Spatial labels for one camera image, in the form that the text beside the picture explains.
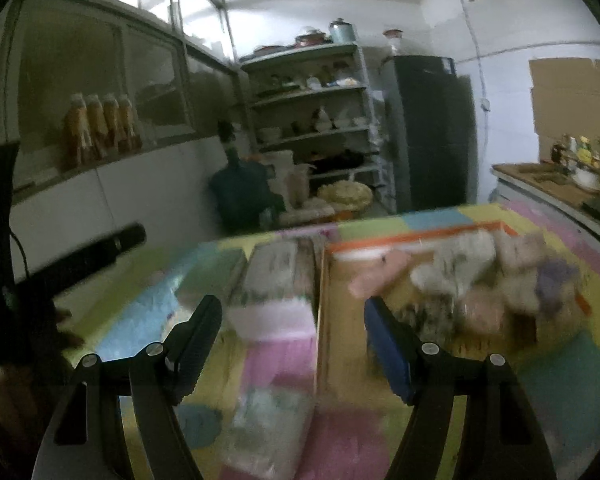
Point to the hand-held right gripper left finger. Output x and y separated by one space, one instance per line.
200 340

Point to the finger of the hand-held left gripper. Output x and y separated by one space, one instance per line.
95 255

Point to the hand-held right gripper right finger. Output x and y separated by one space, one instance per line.
387 355

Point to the orange cardboard box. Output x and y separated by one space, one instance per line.
350 340

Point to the spotted plush toy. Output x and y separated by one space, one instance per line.
427 317

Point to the pink plush toy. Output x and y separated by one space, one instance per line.
380 272

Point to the white rabbit plush toy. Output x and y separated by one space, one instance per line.
455 262

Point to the beige plush toy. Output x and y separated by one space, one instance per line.
522 255

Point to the purple plush toy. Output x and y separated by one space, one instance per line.
557 282

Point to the person's left hand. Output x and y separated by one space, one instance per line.
70 337

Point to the colourful foam mat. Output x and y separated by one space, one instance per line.
130 310

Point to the green tissue pack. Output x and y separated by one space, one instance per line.
212 275

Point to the white tissue pack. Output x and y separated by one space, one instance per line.
272 320

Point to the floral tissue pack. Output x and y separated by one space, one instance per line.
277 270

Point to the clear wrapped tissue pack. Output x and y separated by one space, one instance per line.
270 435

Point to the orange drink bottle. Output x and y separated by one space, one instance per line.
112 121
75 130
129 120
96 125

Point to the blue water jug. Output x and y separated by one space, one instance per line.
242 195

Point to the basket of flatbread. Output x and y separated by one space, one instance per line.
345 194

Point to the dark water pump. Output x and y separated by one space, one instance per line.
228 139

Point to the clear plastic container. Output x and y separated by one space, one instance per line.
300 184

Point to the white box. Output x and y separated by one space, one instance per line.
284 170

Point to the black frying pan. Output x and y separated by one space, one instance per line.
342 160

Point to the white kitchen counter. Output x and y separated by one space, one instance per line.
525 187

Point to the black refrigerator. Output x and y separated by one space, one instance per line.
430 130

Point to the white bowl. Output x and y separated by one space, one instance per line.
587 180

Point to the white metal shelf rack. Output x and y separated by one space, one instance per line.
310 95

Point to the row of condiment bottles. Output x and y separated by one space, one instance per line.
585 152

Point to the red pot with lid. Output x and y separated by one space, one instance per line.
310 39

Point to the glass jar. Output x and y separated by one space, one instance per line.
394 42

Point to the cardboard sheet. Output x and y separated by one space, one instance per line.
570 100

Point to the teal enamel pot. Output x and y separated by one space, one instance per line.
342 31

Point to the glass door wall cabinet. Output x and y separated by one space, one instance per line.
95 70

